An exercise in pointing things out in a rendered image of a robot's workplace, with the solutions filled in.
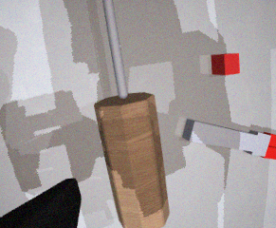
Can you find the red cube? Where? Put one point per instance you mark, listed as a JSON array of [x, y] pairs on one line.
[[225, 64]]

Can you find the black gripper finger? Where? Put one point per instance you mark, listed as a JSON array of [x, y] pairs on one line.
[[58, 207]]

